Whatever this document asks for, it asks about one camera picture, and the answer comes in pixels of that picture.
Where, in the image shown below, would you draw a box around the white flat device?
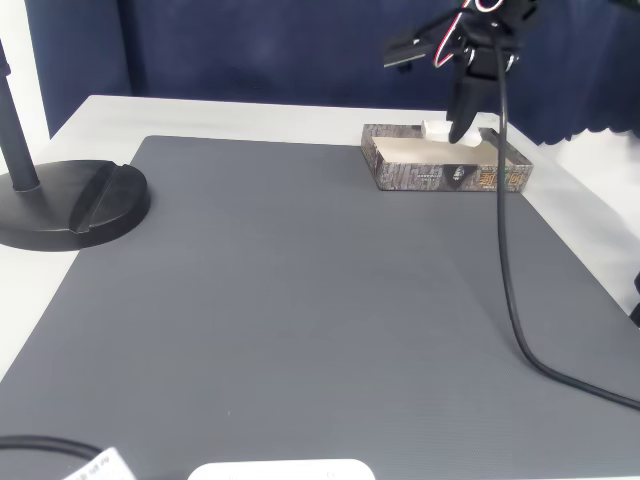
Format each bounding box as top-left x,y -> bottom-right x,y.
187,458 -> 377,480

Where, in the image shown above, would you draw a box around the red white servo wires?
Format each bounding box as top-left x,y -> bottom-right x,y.
432,0 -> 504,69

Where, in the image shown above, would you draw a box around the white rectangular block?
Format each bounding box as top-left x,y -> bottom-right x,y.
421,118 -> 482,149

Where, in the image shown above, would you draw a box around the black round stand base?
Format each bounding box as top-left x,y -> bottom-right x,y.
0,37 -> 152,252

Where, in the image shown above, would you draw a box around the black cable with tag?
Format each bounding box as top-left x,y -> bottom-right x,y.
0,435 -> 99,464

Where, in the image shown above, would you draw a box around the grey table mat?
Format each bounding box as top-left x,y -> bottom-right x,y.
0,134 -> 640,480

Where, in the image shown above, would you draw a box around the patterned cardboard box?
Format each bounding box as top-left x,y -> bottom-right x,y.
360,123 -> 535,193

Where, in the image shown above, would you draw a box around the white printed cable tag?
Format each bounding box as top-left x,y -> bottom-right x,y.
62,446 -> 136,480

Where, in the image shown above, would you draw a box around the black camera cable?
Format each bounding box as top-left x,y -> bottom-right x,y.
494,42 -> 640,407

